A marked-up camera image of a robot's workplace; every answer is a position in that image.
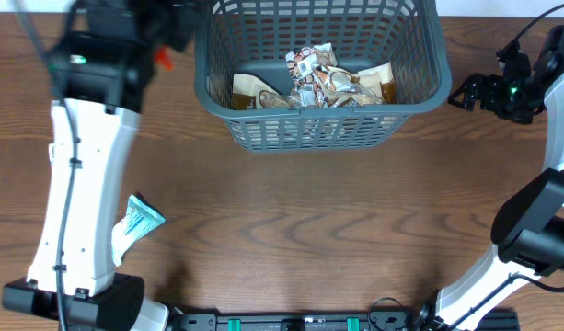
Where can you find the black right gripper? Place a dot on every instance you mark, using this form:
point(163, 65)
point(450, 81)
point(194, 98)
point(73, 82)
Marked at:
point(489, 99)

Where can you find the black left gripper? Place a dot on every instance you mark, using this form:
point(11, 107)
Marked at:
point(186, 26)

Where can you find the red orange cracker pack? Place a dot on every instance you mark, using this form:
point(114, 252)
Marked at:
point(162, 59)

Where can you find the clear brown pastry bag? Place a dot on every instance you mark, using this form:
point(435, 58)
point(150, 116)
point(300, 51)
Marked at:
point(373, 86)

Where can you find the beige brown bread bag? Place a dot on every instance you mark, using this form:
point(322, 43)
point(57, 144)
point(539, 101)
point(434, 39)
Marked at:
point(249, 93)

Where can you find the bread bag with grain print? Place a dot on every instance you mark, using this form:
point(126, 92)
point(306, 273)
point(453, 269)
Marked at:
point(305, 67)

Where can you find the Kleenex tissue multipack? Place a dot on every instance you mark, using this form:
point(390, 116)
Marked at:
point(51, 153)

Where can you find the teal white wipes pouch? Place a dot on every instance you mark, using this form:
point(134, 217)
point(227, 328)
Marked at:
point(140, 219)

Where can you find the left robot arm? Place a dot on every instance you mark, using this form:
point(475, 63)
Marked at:
point(99, 70)

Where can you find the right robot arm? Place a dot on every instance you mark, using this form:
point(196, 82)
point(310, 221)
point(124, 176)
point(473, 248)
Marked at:
point(527, 235)

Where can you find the grey plastic laundry basket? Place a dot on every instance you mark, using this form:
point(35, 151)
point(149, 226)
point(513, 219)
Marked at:
point(252, 37)

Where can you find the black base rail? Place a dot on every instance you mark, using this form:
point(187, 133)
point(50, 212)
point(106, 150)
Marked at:
point(389, 319)

